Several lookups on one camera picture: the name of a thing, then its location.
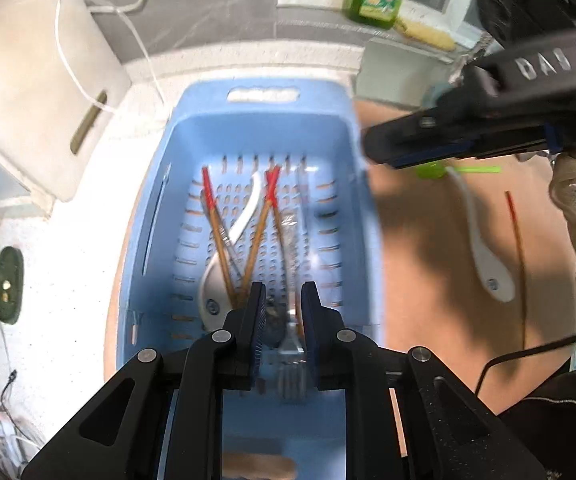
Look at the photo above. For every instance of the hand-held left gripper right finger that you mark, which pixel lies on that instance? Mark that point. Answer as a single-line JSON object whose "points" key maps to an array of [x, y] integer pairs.
{"points": [[310, 340]]}

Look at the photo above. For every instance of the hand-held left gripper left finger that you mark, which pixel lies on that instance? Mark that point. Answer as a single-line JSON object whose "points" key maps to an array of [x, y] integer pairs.
{"points": [[257, 340]]}

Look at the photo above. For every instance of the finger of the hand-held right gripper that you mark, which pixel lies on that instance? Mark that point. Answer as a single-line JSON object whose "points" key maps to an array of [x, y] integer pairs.
{"points": [[418, 135], [438, 156]]}

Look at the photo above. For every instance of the steel fork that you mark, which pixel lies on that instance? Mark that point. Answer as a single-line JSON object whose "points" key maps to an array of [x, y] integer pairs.
{"points": [[293, 360]]}

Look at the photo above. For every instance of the green plastic spoon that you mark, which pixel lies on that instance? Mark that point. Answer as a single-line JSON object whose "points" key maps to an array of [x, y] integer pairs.
{"points": [[478, 169]]}

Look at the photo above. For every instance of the white ceramic spoon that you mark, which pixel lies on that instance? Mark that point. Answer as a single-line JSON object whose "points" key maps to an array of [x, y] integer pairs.
{"points": [[493, 270], [208, 280]]}

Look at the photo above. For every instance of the red wooden chopstick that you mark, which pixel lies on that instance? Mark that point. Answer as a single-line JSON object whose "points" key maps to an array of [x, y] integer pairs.
{"points": [[517, 240], [215, 230], [280, 225], [258, 235]]}

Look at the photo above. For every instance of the blue plastic basket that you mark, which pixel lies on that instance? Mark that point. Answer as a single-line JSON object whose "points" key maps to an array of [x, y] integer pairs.
{"points": [[268, 120]]}

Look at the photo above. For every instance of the yellow sponge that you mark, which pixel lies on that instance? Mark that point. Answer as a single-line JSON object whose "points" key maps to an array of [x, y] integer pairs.
{"points": [[428, 35]]}

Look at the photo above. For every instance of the tan mat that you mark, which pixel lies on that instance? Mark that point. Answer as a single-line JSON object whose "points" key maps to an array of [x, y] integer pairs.
{"points": [[428, 285]]}

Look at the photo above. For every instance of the black jacket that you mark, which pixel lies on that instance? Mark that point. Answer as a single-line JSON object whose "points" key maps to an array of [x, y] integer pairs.
{"points": [[558, 425]]}

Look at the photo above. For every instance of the white cutting board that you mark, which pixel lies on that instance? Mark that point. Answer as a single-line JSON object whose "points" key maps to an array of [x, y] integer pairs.
{"points": [[33, 85]]}

